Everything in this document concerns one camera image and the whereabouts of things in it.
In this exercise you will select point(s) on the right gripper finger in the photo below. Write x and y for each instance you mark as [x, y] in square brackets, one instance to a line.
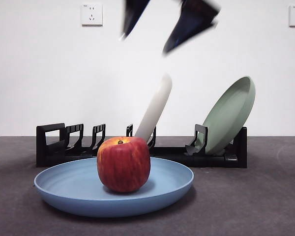
[191, 22]
[134, 14]

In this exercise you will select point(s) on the red apple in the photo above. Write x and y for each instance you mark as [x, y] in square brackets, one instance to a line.
[123, 167]

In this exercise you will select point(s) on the blue plate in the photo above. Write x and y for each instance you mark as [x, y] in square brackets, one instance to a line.
[64, 186]

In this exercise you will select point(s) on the white plate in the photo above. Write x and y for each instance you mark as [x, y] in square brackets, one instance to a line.
[157, 105]

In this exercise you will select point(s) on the green plate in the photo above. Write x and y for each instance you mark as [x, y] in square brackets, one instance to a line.
[226, 118]

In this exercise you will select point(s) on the black plate rack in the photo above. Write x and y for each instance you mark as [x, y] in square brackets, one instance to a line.
[211, 161]

